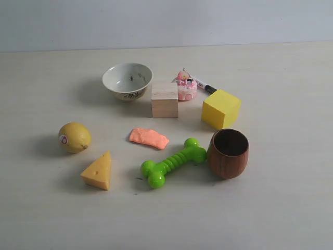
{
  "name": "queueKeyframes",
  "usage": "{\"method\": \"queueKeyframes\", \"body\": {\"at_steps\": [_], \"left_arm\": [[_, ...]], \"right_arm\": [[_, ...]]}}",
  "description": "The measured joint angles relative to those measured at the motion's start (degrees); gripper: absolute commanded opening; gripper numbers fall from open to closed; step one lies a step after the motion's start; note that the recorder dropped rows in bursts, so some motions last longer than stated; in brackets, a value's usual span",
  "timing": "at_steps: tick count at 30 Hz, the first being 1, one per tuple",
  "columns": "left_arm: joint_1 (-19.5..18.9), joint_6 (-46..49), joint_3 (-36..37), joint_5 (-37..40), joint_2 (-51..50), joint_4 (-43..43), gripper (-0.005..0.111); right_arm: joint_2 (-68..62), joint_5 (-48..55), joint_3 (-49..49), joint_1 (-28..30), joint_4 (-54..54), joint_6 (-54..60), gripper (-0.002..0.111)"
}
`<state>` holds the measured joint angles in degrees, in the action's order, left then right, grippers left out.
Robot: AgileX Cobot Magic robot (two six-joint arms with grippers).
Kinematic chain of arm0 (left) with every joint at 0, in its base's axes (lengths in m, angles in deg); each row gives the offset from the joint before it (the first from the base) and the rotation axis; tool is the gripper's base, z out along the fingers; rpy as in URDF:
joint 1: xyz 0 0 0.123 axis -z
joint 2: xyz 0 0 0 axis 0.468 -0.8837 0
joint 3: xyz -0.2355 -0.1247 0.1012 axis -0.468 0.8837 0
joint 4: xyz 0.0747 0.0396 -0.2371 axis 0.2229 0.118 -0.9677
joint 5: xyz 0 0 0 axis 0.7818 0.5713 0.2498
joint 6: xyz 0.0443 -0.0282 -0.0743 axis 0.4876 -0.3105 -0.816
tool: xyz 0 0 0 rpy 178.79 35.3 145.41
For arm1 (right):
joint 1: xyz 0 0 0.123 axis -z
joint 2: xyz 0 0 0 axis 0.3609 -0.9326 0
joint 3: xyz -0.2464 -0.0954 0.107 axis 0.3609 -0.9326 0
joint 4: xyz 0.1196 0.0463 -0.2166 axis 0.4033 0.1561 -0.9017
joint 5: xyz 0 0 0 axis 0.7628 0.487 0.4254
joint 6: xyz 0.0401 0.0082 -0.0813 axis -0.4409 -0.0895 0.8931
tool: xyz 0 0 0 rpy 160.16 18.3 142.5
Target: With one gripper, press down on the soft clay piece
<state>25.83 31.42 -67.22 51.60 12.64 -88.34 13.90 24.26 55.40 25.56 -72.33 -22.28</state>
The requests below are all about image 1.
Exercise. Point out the white black marker pen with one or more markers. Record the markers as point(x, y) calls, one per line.
point(204, 86)

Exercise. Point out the light wooden cube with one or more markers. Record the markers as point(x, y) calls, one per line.
point(164, 100)

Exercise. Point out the white ceramic bowl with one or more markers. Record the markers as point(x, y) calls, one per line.
point(127, 81)

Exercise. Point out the orange toy piece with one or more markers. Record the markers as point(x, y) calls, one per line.
point(149, 137)

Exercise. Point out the pink cake toy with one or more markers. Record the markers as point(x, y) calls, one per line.
point(186, 86)

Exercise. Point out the yellow cube block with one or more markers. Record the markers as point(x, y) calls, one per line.
point(220, 109)

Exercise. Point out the brown wooden cup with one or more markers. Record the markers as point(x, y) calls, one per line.
point(227, 154)

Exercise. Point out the green bone dog toy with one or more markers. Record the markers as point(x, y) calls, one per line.
point(155, 171)

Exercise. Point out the yellow lemon with sticker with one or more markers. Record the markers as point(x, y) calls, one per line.
point(74, 137)

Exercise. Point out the yellow cheese wedge toy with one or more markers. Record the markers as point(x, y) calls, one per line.
point(98, 173)

